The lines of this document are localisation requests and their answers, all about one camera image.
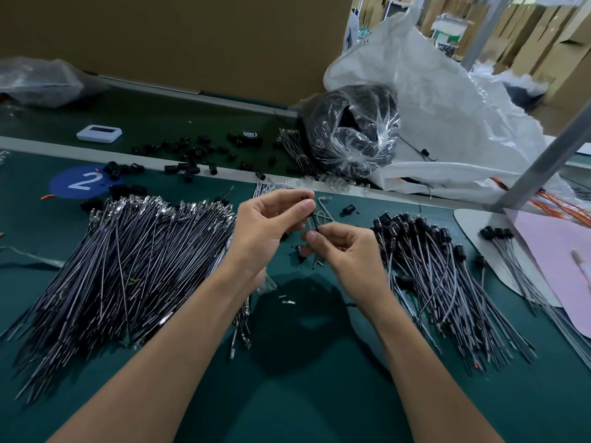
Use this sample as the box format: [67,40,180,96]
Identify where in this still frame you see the clear bag with black contents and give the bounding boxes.
[303,84,401,180]

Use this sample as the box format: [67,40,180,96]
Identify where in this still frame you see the person's left forearm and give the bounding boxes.
[50,274,271,443]

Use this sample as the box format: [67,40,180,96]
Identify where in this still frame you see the pile of grey wires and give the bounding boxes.
[0,184,297,404]

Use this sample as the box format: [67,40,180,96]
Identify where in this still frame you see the large white plastic sack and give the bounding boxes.
[323,9,591,207]

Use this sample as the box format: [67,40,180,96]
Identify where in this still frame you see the bundle of orange wires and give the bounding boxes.
[494,175,591,228]

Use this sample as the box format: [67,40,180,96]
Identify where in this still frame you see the clear plastic strip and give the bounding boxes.
[0,246,66,269]

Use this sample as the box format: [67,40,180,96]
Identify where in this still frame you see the blue round number sticker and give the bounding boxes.
[49,165,119,200]

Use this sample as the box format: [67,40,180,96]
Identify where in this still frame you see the pile of wires with black caps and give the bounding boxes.
[374,212,539,373]

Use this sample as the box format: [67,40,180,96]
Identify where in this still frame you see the small bundle of capped wires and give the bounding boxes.
[480,225,591,367]

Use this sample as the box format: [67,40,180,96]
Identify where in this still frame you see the stack of cardboard boxes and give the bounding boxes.
[508,0,591,135]

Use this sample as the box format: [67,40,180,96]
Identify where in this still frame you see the person's right forearm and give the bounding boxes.
[364,295,505,443]

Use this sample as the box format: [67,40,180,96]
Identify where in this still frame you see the wire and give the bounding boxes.
[312,196,336,229]

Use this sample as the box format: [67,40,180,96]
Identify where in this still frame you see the grey metal frame post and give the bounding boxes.
[497,101,591,211]
[460,0,511,72]

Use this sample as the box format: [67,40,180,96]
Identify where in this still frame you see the crumpled clear plastic bag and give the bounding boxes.
[0,57,108,109]

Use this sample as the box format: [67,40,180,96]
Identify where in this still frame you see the pink paper sheet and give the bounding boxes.
[506,209,591,338]

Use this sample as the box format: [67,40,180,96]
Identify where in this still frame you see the black plastic caps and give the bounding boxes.
[81,132,299,215]

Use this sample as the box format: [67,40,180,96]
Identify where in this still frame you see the white pen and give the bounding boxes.
[571,249,591,283]

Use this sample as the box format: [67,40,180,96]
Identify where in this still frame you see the person's right hand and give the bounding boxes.
[302,221,395,316]

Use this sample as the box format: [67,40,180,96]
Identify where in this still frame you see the brown cardboard panel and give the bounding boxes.
[0,0,354,107]

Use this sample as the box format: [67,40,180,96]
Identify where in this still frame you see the small white timer device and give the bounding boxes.
[76,125,123,144]

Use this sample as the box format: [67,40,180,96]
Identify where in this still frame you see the person's left hand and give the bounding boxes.
[224,188,318,299]

